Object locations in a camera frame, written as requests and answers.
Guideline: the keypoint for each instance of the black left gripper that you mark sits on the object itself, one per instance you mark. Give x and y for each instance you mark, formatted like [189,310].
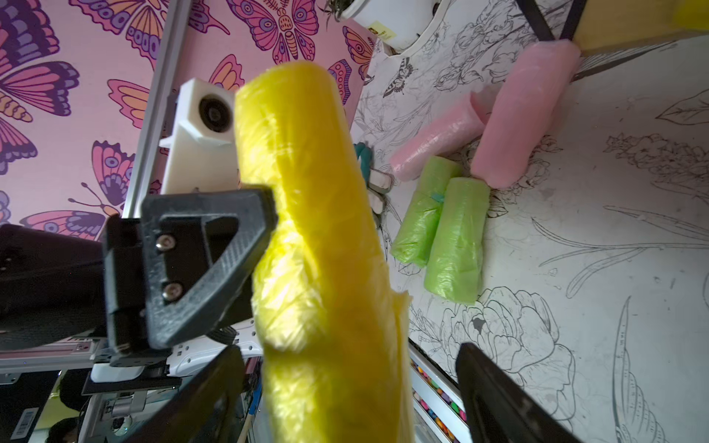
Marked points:
[199,253]

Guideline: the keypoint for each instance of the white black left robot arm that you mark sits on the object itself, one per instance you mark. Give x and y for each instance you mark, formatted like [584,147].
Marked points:
[183,354]

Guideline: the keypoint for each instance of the green roll far left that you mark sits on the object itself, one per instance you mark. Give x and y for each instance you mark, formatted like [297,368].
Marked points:
[415,238]

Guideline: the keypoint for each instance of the green roll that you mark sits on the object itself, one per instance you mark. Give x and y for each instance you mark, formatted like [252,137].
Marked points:
[454,270]
[415,238]

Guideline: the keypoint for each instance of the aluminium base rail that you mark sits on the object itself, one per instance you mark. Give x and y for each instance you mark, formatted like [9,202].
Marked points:
[437,402]

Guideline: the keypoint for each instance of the pink roll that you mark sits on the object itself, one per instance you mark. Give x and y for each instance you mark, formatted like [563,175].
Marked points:
[522,112]
[461,122]

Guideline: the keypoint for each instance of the white green work glove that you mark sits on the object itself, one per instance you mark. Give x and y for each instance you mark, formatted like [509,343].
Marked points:
[378,183]

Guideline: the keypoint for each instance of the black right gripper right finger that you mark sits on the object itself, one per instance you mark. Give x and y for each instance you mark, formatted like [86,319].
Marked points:
[497,409]

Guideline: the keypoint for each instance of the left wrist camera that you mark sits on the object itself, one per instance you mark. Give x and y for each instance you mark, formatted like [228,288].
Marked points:
[202,147]

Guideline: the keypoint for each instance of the wooden three-tier shelf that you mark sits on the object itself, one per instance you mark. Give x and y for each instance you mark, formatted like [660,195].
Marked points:
[595,27]

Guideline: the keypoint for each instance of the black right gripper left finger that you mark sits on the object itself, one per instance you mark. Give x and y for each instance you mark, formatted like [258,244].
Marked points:
[205,410]

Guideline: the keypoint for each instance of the yellow roll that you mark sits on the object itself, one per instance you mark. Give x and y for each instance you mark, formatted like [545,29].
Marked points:
[692,15]
[333,331]

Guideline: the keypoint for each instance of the potted green plant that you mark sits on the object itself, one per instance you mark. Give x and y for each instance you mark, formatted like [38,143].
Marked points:
[403,26]

